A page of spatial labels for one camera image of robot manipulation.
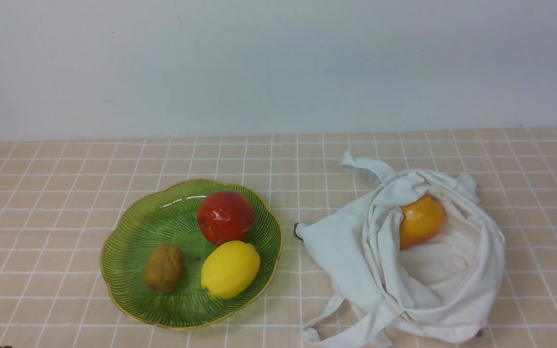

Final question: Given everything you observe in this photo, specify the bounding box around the yellow lemon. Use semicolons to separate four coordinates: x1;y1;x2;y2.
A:
200;240;261;299

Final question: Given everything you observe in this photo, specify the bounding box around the brown kiwi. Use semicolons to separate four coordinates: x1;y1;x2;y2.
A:
143;243;184;293

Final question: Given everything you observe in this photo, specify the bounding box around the white cloth bag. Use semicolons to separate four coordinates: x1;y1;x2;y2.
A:
294;151;506;348

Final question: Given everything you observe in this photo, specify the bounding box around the orange fruit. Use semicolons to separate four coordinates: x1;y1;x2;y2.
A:
399;194;446;250

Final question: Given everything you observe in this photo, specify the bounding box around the red apple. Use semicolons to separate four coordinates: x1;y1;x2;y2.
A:
196;191;255;246

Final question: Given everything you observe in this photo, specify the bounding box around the green glass plate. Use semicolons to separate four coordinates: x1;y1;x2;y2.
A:
100;179;284;331

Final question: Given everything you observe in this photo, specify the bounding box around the checkered peach tablecloth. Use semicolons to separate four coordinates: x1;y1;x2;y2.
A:
0;127;557;348

